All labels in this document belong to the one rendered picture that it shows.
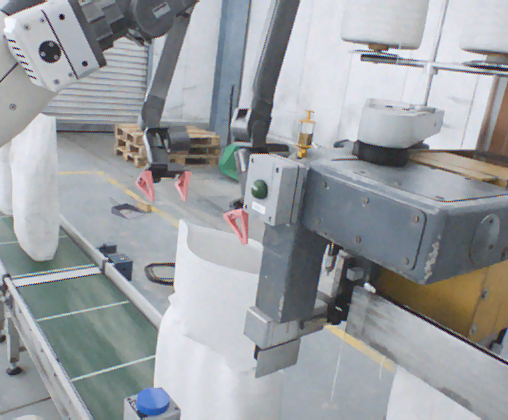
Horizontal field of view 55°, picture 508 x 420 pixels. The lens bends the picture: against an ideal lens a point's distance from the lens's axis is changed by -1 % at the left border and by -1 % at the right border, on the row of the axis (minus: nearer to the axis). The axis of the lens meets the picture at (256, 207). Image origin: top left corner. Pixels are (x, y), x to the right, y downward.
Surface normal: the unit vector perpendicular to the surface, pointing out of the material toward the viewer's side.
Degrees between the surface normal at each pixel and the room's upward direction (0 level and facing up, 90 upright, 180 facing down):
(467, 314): 90
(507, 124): 90
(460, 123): 90
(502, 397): 90
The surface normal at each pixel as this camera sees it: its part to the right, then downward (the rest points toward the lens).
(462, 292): -0.78, 0.07
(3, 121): 0.18, 0.68
